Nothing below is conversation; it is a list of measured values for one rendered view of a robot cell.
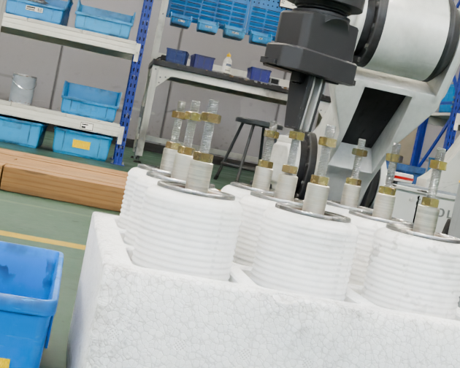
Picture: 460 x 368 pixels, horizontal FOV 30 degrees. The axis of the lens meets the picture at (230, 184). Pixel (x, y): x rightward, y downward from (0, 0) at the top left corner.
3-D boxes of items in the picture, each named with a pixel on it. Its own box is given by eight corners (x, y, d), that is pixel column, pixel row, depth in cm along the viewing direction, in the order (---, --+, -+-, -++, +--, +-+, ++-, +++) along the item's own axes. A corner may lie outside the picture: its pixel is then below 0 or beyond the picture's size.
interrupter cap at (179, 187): (250, 206, 81) (251, 199, 81) (191, 198, 76) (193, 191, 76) (198, 191, 87) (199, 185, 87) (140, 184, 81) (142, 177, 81)
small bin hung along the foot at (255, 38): (246, 42, 684) (249, 31, 684) (266, 47, 687) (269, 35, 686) (250, 40, 664) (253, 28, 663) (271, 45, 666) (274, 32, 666)
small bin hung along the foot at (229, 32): (220, 36, 681) (223, 24, 680) (241, 41, 683) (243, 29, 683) (223, 34, 660) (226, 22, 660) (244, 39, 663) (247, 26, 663)
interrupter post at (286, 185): (273, 202, 94) (280, 173, 94) (270, 200, 96) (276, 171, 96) (294, 207, 94) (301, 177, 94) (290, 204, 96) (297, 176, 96)
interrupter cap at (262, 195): (253, 200, 91) (255, 193, 91) (245, 194, 99) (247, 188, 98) (321, 213, 92) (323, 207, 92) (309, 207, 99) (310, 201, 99)
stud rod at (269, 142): (266, 180, 106) (279, 121, 106) (259, 179, 106) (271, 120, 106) (264, 179, 107) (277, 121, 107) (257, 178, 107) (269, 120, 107)
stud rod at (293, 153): (288, 187, 96) (301, 120, 95) (291, 188, 95) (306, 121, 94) (280, 185, 95) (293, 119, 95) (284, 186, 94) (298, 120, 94)
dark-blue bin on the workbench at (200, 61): (187, 69, 653) (190, 55, 652) (207, 74, 656) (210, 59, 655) (191, 68, 629) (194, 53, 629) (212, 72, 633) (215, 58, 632)
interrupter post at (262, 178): (271, 196, 106) (277, 169, 106) (255, 193, 105) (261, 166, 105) (263, 193, 108) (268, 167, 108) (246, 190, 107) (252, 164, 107)
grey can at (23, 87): (9, 101, 558) (14, 73, 557) (33, 106, 561) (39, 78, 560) (6, 101, 543) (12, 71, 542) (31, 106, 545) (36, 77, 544)
